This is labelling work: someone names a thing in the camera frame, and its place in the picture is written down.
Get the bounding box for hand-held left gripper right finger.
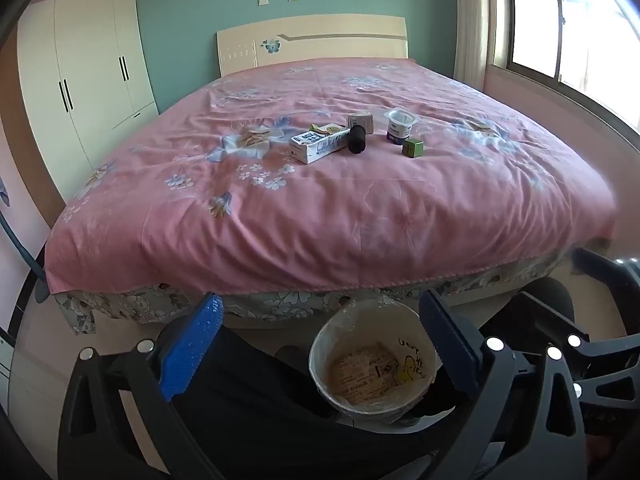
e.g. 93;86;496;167
419;289;590;480

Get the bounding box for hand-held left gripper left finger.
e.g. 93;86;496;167
57;291;226;480

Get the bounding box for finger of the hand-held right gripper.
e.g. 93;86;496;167
571;247;640;293
521;291;640;413

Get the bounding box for white paper bucket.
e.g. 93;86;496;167
308;299;440;426

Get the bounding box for grey floral bed sheet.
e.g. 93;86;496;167
52;252;571;336

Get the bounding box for person's black trousers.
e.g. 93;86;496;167
172;327;481;480

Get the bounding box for pink floral blanket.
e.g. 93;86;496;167
44;57;618;295

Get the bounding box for dark teal curved pipe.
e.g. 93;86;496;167
0;207;48;281

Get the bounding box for white yogurt cup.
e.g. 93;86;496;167
383;108;419;144

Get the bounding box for white blue milk carton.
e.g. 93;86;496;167
289;126;351;165

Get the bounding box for window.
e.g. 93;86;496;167
492;0;640;133

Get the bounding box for cream curtain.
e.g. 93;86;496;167
452;0;497;92

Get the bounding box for cream wardrobe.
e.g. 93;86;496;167
16;0;160;207

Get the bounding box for cream bed headboard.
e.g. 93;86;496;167
216;15;410;78

